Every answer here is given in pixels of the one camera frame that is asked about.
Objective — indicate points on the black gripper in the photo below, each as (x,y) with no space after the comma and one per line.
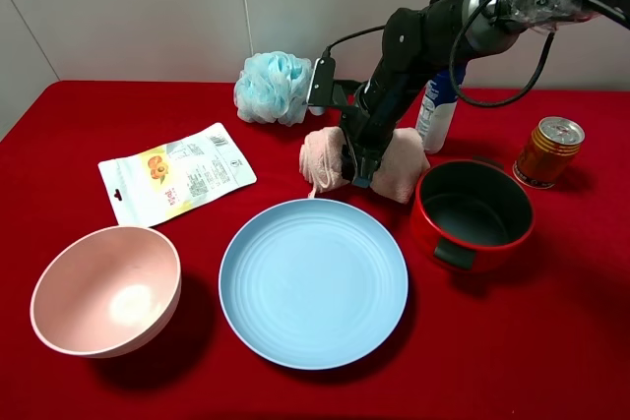
(380,105)

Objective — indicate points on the pink towel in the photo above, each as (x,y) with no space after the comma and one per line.
(320,163)

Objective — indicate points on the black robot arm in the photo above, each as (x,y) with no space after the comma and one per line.
(419,44)

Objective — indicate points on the white blue-capped bottle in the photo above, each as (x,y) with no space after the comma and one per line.
(436,112)

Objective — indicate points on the blue mesh bath loofah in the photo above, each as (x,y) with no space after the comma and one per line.
(272,88)

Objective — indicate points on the light blue plate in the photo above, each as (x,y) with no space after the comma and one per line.
(313,284)

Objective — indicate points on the orange gold drink can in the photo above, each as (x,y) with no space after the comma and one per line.
(552,145)

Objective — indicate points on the white snack pouch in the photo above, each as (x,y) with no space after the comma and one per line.
(156,185)

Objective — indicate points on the pink bowl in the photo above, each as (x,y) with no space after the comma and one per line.
(107,294)

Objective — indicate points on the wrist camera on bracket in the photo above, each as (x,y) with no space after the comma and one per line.
(325,91)

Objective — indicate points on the red pot with black handles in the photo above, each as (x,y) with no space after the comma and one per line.
(470,216)

